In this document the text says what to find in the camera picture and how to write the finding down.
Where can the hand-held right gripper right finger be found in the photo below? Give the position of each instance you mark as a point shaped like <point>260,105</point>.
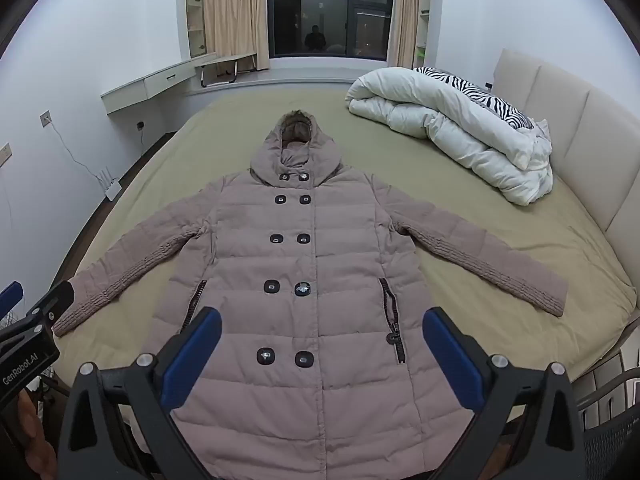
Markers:
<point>452,365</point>

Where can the bed with olive sheet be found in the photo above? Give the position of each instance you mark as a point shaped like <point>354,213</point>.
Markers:
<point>500,270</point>

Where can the person's left hand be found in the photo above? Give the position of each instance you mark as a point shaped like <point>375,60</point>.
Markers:
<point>32,430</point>

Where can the beige curtain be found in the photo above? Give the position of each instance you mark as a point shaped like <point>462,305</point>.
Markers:
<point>404,10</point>
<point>232,10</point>

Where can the black mesh chair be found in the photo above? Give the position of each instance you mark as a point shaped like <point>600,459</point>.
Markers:
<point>612,430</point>

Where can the white folding table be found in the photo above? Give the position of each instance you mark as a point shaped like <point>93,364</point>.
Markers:
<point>225,61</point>

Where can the white wall socket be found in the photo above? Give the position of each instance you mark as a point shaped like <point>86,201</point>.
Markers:
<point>45,119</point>
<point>5,153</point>

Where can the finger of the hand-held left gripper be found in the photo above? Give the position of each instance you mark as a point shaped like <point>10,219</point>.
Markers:
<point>52,300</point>
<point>10,296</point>

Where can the beige padded headboard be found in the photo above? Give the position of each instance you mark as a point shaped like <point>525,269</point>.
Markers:
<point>575,125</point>

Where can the taupe hooded puffer coat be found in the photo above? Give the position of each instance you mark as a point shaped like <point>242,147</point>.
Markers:
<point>310,280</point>

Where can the white wall shelf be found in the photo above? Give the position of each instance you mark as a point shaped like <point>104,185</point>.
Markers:
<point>424,20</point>
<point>195,10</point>

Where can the zebra striped pillow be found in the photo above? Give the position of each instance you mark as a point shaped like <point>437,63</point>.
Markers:
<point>480,92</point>

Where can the white floating desk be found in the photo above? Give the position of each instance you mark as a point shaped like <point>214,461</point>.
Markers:
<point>150,85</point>

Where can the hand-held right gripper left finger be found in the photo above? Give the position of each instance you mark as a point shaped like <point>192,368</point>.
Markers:
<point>192,360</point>

